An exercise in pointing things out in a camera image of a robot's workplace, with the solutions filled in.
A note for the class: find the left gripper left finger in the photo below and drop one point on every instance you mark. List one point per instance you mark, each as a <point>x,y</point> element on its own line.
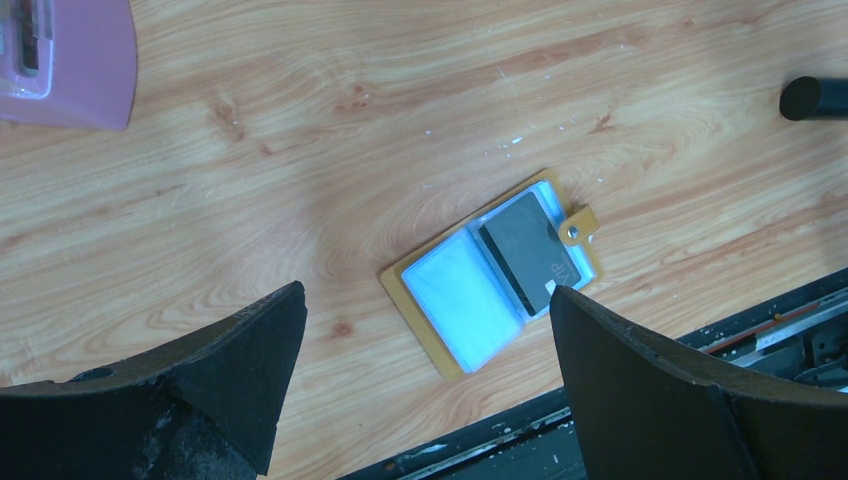
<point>203,406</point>

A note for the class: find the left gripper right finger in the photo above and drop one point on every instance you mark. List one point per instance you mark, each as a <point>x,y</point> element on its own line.
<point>649,407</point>

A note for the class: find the yellow leather card holder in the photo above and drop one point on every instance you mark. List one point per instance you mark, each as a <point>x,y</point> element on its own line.
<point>454,299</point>

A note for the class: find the black credit card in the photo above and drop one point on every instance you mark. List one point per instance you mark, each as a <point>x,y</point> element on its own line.
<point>527,251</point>

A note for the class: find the black cylinder on table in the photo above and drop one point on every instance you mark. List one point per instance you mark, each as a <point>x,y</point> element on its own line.
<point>811,98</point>

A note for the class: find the pink wedge stand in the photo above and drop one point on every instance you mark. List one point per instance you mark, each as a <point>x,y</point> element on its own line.
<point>68,63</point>

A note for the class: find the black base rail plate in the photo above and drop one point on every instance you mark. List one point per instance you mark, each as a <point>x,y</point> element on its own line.
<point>799,336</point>

